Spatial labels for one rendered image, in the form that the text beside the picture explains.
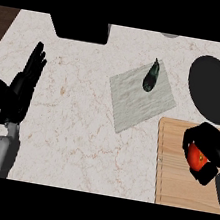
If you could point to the black appliance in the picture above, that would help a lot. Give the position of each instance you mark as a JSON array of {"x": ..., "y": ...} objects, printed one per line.
[{"x": 82, "y": 29}]

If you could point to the dark green eggplant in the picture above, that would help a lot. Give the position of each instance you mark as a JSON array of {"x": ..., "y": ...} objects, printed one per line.
[{"x": 151, "y": 76}]

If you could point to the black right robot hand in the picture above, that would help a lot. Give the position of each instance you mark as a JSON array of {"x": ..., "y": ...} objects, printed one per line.
[{"x": 211, "y": 141}]

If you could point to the grey round object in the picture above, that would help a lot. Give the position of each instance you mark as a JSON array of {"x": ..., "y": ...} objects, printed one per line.
[{"x": 169, "y": 35}]

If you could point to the red tomato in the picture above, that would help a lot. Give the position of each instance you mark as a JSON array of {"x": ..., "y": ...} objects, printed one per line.
[{"x": 196, "y": 158}]

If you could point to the wooden cutting board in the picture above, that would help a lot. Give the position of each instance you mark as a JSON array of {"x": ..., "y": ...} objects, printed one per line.
[{"x": 181, "y": 181}]

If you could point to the black pan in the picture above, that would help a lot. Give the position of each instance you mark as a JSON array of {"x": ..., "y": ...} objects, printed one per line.
[{"x": 214, "y": 89}]

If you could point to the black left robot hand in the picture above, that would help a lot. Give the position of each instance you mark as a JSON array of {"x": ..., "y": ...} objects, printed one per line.
[{"x": 19, "y": 90}]

